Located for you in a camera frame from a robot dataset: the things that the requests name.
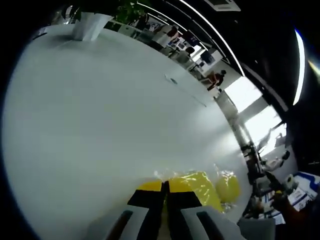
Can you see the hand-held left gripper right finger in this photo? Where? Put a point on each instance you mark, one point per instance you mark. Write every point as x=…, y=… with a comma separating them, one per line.
x=192, y=222

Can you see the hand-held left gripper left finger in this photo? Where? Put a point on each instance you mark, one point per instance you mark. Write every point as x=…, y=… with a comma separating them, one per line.
x=135, y=220

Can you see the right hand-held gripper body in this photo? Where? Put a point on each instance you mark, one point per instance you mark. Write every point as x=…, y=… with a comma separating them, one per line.
x=293, y=182

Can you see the rectangular yellow silicone block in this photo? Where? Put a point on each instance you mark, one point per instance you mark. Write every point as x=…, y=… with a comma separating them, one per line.
x=195, y=182

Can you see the round yellow silicone block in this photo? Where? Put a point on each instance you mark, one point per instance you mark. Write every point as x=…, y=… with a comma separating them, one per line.
x=228, y=187

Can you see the grey chair back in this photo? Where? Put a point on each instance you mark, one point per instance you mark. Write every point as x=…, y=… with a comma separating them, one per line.
x=257, y=228

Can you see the long ceiling light strip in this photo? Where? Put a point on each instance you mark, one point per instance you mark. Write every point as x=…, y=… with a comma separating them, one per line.
x=300, y=67

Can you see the small grey table object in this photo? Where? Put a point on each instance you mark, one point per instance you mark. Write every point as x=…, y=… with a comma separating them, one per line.
x=173, y=80

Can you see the ceiling air conditioner vent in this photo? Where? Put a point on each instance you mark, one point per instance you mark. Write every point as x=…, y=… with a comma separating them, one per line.
x=223, y=4

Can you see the green potted plant white pot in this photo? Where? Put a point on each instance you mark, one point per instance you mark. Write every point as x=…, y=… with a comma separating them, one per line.
x=90, y=25

